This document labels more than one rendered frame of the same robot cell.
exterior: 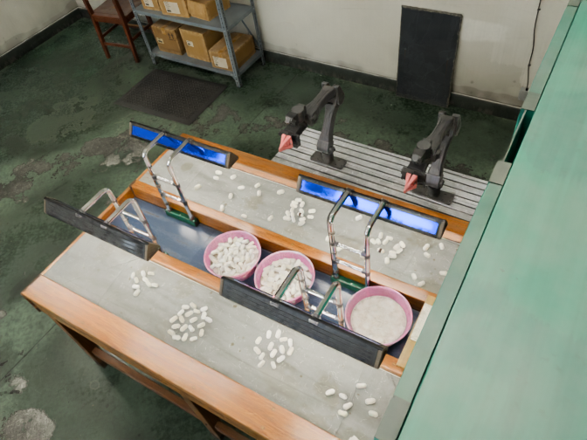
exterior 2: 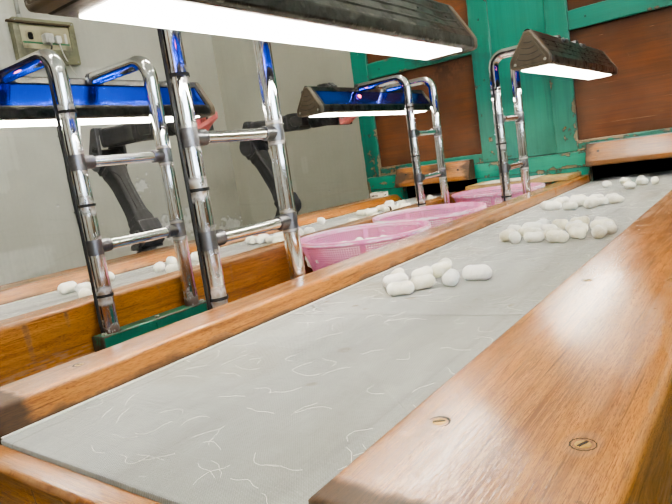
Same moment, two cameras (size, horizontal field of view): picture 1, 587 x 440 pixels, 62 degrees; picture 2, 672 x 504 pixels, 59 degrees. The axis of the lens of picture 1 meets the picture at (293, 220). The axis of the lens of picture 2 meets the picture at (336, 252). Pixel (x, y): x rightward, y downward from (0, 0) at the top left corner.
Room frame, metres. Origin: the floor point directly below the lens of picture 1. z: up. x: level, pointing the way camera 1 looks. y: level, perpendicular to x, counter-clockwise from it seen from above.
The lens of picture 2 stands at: (1.49, 1.47, 0.90)
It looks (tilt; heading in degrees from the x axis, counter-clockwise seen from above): 8 degrees down; 269
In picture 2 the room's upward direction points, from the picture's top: 8 degrees counter-clockwise
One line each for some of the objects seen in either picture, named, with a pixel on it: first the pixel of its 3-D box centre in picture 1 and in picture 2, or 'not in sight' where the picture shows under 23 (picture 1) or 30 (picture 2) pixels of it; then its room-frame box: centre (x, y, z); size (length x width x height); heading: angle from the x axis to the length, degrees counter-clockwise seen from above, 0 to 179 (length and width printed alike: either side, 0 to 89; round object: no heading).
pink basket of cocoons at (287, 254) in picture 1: (286, 280); (430, 230); (1.23, 0.09, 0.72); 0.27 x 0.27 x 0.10
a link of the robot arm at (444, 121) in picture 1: (439, 138); (276, 134); (1.59, -0.70, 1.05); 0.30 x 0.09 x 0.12; 140
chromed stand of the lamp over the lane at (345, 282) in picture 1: (358, 244); (403, 158); (1.22, -0.25, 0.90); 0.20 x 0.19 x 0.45; 51
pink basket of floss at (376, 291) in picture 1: (378, 319); (498, 205); (0.95, -0.26, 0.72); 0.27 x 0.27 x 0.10
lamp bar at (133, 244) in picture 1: (96, 224); (325, 3); (1.45, 0.81, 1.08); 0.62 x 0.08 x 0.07; 51
